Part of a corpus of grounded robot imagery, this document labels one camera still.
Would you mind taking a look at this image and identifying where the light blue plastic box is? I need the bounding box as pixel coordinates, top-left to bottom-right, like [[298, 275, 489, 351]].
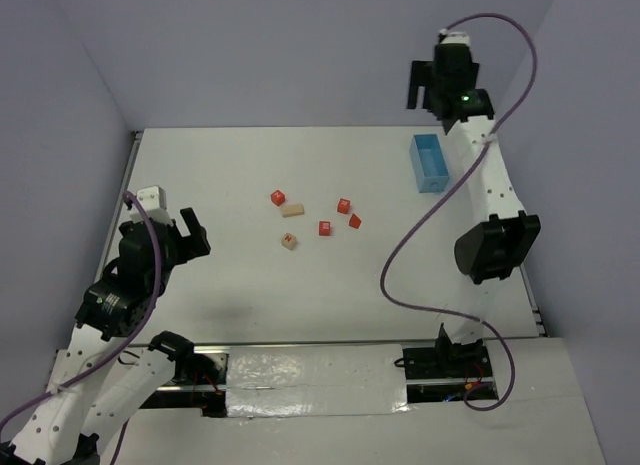
[[409, 134, 450, 194]]

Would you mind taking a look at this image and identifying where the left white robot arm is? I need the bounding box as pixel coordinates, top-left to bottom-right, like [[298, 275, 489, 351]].
[[1, 204, 224, 464]]

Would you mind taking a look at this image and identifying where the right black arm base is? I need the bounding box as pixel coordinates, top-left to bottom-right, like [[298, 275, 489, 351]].
[[394, 324, 498, 404]]

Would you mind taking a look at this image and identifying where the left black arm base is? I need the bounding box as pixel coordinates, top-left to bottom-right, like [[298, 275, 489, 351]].
[[141, 331, 229, 418]]

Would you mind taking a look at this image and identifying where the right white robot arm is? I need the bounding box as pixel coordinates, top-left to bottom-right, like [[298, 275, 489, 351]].
[[407, 32, 541, 342]]

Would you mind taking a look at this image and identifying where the long natural wood block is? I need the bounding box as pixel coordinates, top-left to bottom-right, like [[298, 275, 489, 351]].
[[281, 203, 305, 218]]

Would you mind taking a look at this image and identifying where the plain red wood block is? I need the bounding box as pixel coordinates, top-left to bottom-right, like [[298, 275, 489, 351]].
[[349, 214, 362, 229]]

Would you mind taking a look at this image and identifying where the red cube white letter N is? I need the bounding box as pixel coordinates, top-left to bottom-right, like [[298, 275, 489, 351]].
[[270, 190, 286, 206]]

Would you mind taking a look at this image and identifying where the natural wood cube red N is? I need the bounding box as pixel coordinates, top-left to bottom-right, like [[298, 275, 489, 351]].
[[281, 233, 297, 250]]

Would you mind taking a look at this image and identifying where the red cube white pattern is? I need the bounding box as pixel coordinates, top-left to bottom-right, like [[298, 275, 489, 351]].
[[318, 221, 331, 237]]

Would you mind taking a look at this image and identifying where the red cube letter R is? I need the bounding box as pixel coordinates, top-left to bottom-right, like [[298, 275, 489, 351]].
[[336, 198, 351, 214]]

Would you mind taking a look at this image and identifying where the silver tape strip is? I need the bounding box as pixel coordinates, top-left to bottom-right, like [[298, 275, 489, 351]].
[[226, 344, 409, 418]]

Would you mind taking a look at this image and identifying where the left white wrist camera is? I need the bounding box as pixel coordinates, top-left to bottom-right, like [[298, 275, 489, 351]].
[[124, 185, 173, 226]]

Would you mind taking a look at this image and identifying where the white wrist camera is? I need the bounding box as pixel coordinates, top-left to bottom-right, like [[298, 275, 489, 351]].
[[438, 29, 470, 47], [124, 185, 173, 226]]

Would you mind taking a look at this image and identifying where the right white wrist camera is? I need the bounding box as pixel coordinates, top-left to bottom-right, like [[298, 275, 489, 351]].
[[438, 29, 470, 47]]

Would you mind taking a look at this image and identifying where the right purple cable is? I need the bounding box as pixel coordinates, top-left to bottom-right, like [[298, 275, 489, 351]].
[[379, 12, 539, 411]]

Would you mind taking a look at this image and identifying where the purple cable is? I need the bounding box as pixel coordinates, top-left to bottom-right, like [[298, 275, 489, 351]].
[[379, 12, 539, 411], [0, 190, 164, 465]]

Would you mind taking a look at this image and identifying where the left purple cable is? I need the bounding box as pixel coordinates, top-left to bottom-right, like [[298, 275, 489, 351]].
[[0, 190, 164, 465]]

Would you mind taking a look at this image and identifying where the aluminium table edge rail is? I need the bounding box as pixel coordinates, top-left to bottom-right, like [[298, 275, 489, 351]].
[[519, 266, 548, 337]]

